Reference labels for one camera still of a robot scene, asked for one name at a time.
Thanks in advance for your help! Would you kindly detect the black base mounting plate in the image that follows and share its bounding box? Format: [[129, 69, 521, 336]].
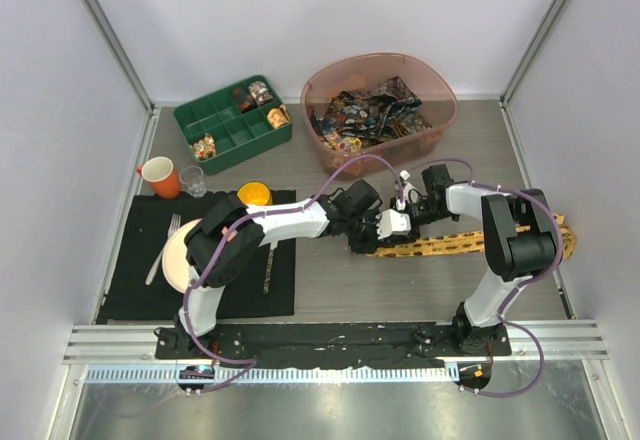
[[154, 322, 512, 370]]

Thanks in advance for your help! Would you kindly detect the pink cream plate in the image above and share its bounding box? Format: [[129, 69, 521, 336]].
[[161, 218, 201, 293]]

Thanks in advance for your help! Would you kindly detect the clear shot glass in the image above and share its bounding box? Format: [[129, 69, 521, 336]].
[[179, 166, 207, 198]]

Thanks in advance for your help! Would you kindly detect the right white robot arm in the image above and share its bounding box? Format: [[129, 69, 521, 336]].
[[410, 163, 563, 355]]

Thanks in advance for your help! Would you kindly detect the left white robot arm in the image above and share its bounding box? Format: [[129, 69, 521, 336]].
[[176, 180, 396, 359]]

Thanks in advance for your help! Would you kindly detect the patterned handle knife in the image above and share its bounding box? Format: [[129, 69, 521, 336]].
[[263, 241, 278, 295]]

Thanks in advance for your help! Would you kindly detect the purple cable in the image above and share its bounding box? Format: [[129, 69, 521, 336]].
[[409, 158, 560, 399], [182, 155, 406, 394]]

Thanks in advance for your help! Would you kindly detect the white slotted cable duct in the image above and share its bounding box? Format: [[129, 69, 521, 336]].
[[85, 363, 459, 385]]

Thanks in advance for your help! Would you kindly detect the yellow beetle print tie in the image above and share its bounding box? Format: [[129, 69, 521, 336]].
[[366, 214, 577, 259]]

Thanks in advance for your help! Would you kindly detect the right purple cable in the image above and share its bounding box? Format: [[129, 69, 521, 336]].
[[409, 158, 560, 399]]

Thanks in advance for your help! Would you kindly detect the black cloth placemat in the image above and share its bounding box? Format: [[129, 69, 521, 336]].
[[97, 191, 296, 324]]

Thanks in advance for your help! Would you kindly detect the orange mug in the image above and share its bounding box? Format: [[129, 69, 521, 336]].
[[136, 156, 181, 199]]

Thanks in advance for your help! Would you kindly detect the black white rolled tie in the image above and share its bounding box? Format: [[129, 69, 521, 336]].
[[248, 80, 274, 105]]

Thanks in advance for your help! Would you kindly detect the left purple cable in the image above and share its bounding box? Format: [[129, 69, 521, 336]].
[[182, 155, 406, 394]]

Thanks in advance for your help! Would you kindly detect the silver fork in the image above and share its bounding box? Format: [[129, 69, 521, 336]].
[[145, 213, 181, 286]]

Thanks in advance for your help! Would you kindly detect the dark red rolled tie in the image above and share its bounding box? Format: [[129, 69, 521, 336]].
[[231, 86, 256, 113]]

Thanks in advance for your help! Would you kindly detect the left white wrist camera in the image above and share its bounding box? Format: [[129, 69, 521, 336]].
[[376, 199, 411, 240]]

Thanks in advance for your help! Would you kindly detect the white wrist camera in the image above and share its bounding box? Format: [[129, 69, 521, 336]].
[[376, 199, 411, 240], [399, 170, 421, 205]]

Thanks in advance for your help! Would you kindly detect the orange cream rolled tie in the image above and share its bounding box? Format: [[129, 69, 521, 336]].
[[267, 104, 291, 129]]

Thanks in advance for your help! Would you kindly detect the dark floral tie pile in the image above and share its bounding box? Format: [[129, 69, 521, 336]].
[[310, 76, 432, 153]]

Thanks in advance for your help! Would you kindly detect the green compartment tray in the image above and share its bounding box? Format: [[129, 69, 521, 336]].
[[174, 74, 293, 175]]

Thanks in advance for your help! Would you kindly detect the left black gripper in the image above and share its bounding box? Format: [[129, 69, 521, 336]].
[[343, 210, 389, 255]]

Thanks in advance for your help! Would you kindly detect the red white rolled tie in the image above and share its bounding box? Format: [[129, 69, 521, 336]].
[[191, 133, 217, 161]]

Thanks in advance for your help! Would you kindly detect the pink translucent plastic bin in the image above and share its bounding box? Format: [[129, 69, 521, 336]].
[[300, 53, 459, 173]]

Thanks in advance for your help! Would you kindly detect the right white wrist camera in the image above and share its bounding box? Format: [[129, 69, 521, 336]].
[[399, 170, 421, 205]]

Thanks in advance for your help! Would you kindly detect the aluminium frame rail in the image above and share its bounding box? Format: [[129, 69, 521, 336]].
[[63, 320, 609, 365]]

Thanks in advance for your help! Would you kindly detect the yellow cup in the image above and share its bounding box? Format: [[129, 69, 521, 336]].
[[237, 181, 272, 206]]

